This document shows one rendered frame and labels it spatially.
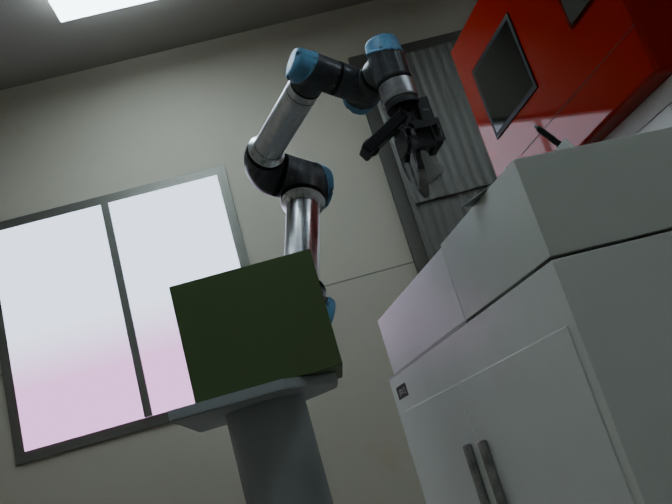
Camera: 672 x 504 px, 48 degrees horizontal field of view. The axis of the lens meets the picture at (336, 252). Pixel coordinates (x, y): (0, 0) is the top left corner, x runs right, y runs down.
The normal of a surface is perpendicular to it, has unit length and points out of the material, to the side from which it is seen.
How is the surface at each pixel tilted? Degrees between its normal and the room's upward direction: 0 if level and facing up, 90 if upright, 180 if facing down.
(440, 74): 90
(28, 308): 90
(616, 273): 90
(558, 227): 90
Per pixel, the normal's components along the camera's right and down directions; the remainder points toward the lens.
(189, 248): 0.01, -0.29
